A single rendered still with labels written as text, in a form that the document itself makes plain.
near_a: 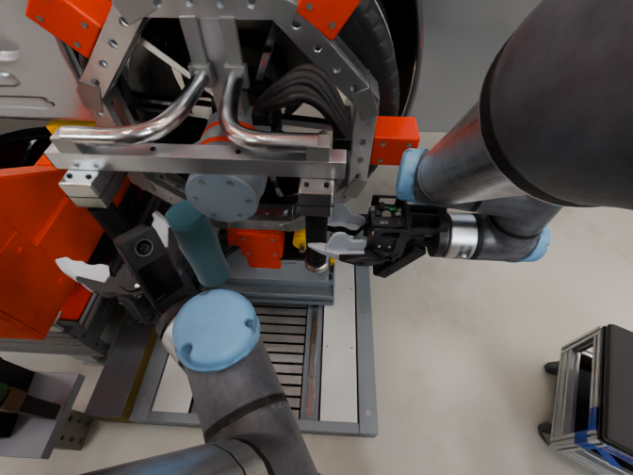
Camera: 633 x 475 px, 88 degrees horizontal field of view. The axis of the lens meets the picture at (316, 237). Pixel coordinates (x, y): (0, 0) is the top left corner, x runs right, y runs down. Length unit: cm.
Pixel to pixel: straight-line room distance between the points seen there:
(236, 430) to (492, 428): 119
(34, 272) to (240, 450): 76
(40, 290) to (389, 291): 116
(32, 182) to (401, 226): 80
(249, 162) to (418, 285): 117
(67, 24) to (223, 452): 63
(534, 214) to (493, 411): 101
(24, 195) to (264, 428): 79
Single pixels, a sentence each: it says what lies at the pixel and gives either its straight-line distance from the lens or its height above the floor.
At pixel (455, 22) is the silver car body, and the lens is 83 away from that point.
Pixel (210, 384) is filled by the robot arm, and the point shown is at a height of 98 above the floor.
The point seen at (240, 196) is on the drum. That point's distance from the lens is 59.
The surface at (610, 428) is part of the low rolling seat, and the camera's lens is 119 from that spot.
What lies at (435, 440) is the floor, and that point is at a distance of 134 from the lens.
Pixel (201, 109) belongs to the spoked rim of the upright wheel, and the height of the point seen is 87.
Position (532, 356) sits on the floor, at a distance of 157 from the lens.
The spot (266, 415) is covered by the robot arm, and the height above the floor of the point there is 98.
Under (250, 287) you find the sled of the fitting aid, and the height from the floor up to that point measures 15.
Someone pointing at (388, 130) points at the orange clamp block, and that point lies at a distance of 69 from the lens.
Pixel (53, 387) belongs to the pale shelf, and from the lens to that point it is 104.
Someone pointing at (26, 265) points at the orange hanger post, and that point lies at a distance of 94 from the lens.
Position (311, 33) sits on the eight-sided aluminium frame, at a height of 106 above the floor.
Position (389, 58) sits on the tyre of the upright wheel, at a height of 99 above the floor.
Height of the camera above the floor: 127
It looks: 53 degrees down
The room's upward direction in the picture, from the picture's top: straight up
